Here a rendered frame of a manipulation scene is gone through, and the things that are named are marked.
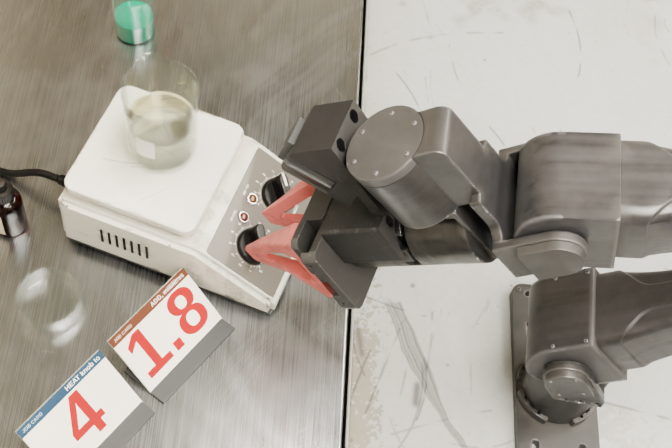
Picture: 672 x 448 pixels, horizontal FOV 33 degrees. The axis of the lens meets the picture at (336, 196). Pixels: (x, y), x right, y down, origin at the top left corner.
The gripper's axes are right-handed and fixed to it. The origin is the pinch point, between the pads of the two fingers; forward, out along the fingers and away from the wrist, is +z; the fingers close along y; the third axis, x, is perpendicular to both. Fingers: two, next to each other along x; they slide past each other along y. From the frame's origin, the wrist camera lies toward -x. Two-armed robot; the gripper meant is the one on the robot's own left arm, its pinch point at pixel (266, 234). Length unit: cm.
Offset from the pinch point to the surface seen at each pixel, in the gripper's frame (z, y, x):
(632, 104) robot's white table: -11.7, -37.0, 27.1
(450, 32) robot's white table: 3.9, -38.1, 14.4
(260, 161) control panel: 8.2, -10.8, 2.8
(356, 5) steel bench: 11.9, -37.3, 7.9
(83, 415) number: 14.2, 15.0, 3.1
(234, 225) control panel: 8.0, -4.0, 3.3
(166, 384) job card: 11.8, 9.4, 7.4
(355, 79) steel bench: 9.3, -27.9, 9.9
